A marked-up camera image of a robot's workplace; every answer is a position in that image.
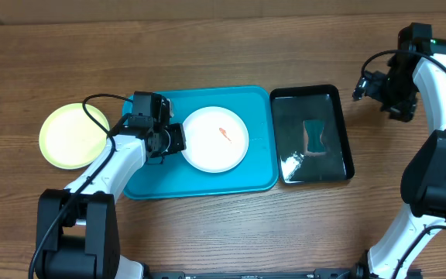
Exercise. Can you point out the teal plastic tray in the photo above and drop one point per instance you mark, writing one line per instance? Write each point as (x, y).
(176, 178)

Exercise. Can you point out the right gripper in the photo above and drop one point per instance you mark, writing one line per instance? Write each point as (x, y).
(405, 111)

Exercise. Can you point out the white plate with stain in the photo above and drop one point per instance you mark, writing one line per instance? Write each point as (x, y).
(217, 139)

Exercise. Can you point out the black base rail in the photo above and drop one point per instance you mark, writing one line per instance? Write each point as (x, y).
(322, 273)

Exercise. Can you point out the green scrub sponge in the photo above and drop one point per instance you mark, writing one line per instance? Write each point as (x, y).
(312, 132)

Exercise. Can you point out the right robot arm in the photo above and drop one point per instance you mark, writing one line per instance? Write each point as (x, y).
(417, 67)

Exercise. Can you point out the yellow-green plate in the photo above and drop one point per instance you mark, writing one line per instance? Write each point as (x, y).
(73, 136)

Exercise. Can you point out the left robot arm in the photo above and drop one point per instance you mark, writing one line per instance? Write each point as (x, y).
(77, 231)

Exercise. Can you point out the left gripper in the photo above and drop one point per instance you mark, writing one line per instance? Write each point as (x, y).
(179, 142)

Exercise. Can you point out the black water tray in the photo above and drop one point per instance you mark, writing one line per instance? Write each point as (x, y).
(290, 107)

